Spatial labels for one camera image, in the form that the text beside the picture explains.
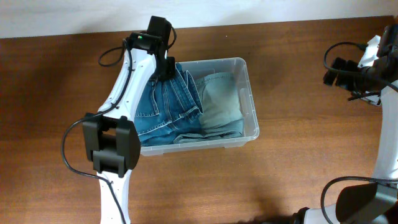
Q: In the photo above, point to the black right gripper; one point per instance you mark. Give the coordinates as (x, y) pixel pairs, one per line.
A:
(340, 65)

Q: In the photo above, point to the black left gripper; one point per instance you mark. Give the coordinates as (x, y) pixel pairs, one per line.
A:
(171, 72)

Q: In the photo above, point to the dark blue jeans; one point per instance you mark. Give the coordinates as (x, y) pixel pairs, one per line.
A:
(168, 109)

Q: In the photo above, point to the light blue jeans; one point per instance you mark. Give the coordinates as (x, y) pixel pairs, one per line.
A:
(222, 117)

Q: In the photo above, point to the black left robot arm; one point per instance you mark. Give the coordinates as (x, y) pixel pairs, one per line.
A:
(111, 140)

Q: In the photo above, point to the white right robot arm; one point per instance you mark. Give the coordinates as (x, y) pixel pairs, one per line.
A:
(356, 199)

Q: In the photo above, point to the clear plastic storage bin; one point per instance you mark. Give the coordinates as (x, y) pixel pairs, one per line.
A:
(201, 68)

